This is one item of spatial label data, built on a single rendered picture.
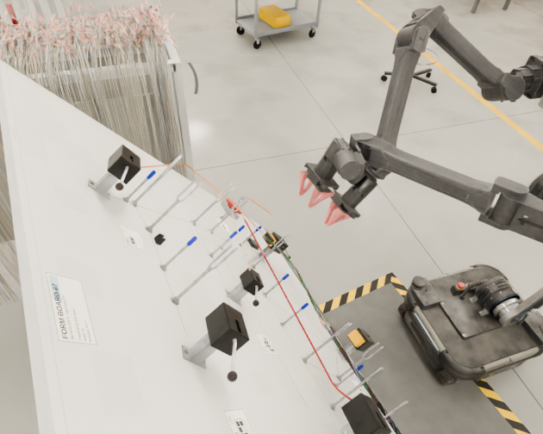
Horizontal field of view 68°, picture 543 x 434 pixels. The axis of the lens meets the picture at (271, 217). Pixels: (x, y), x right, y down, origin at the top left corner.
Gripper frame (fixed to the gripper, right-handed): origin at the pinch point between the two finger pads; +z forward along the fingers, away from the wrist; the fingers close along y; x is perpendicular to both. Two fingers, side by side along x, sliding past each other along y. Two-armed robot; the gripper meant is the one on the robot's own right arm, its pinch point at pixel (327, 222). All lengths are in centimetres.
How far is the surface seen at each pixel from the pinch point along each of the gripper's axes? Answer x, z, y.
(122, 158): -76, 1, 9
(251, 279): -47, 8, 25
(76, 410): -88, 8, 50
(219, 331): -68, 4, 43
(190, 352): -68, 11, 41
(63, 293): -87, 8, 35
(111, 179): -75, 7, 8
